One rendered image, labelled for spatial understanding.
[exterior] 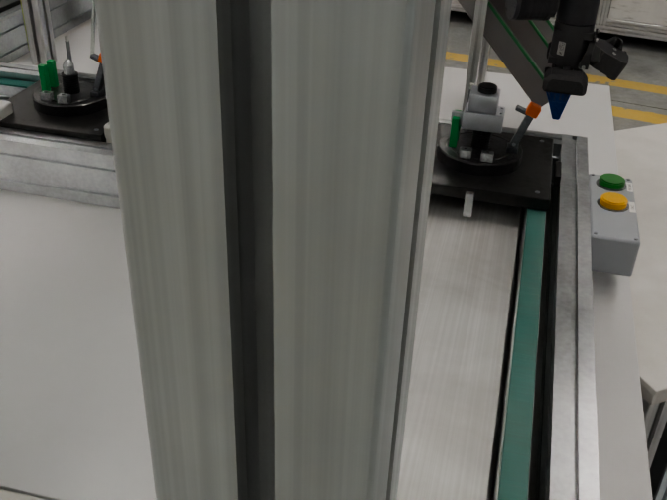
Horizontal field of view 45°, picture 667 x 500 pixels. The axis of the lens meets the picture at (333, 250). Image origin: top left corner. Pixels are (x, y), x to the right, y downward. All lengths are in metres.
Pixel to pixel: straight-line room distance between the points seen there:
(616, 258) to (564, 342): 0.28
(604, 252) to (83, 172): 0.84
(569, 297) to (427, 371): 0.22
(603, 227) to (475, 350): 0.32
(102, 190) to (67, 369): 0.43
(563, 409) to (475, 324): 0.21
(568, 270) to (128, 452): 0.60
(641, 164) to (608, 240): 0.52
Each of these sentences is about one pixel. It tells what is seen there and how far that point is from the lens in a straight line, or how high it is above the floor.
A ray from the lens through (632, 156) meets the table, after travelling 1.74.
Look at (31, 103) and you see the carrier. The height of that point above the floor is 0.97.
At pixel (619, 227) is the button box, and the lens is 1.25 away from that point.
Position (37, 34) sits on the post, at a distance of 2.10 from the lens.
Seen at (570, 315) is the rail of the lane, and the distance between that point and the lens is 1.03.
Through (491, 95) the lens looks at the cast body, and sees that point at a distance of 1.31.
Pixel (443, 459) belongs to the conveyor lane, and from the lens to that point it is 0.87.
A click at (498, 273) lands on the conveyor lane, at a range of 1.16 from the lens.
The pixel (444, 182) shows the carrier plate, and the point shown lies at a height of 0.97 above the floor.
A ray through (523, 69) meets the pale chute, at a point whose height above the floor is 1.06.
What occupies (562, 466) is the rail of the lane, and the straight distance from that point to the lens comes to 0.83.
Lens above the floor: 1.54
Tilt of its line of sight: 32 degrees down
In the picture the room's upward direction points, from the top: 2 degrees clockwise
